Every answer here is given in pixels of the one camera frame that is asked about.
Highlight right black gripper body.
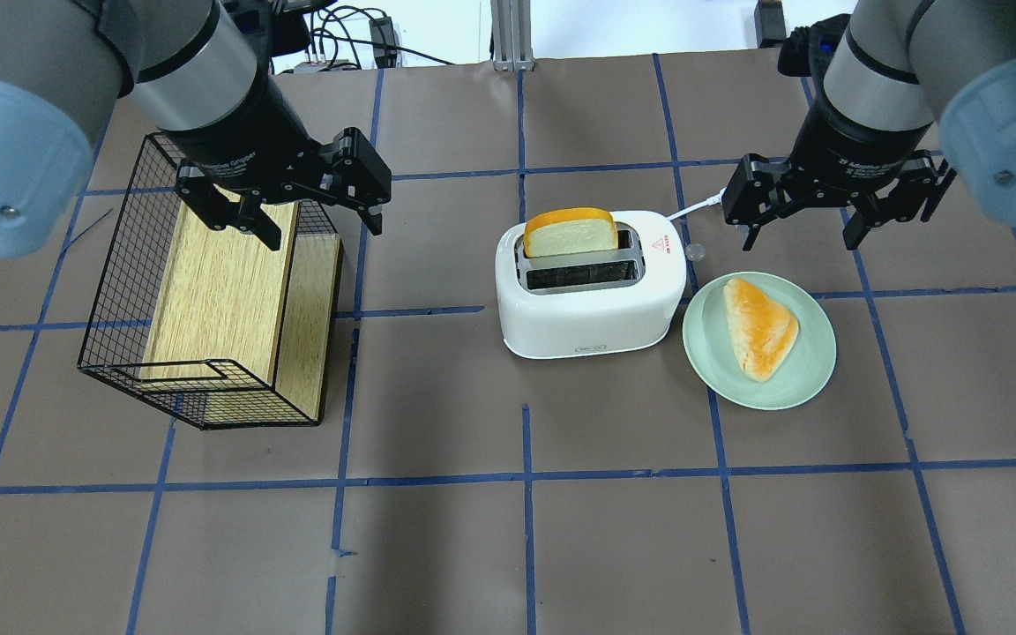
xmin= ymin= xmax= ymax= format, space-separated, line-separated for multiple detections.
xmin=788 ymin=98 xmax=926 ymax=205

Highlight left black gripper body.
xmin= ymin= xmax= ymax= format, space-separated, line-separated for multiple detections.
xmin=161 ymin=78 xmax=343 ymax=209

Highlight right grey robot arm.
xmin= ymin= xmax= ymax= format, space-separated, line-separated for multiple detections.
xmin=721 ymin=1 xmax=1016 ymax=250

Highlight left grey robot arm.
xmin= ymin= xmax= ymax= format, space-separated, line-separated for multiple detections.
xmin=0 ymin=1 xmax=392 ymax=258

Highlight toaster lever knob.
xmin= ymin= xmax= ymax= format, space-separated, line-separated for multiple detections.
xmin=684 ymin=243 xmax=708 ymax=264

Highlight white toaster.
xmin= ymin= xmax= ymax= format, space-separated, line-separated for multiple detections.
xmin=495 ymin=212 xmax=688 ymax=359

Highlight bread slice in toaster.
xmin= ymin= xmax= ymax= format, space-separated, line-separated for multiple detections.
xmin=521 ymin=206 xmax=618 ymax=258

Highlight wooden board in basket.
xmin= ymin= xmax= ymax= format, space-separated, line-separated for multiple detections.
xmin=136 ymin=201 xmax=341 ymax=429

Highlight triangular bread on plate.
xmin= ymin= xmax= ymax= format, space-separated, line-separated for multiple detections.
xmin=723 ymin=277 xmax=799 ymax=383

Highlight black box in background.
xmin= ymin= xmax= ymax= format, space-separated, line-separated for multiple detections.
xmin=753 ymin=0 xmax=788 ymax=49

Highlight light green plate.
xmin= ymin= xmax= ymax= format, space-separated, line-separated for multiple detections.
xmin=683 ymin=271 xmax=836 ymax=410

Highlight white toaster power cable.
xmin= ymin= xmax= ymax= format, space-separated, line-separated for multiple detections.
xmin=665 ymin=189 xmax=728 ymax=221

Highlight black cables in background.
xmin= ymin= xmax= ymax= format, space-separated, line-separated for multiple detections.
xmin=279 ymin=4 xmax=456 ymax=71

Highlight black wire basket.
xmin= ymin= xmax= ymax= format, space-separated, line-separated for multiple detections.
xmin=78 ymin=133 xmax=342 ymax=430

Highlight aluminium frame post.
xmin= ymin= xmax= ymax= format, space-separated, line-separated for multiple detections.
xmin=490 ymin=0 xmax=535 ymax=72

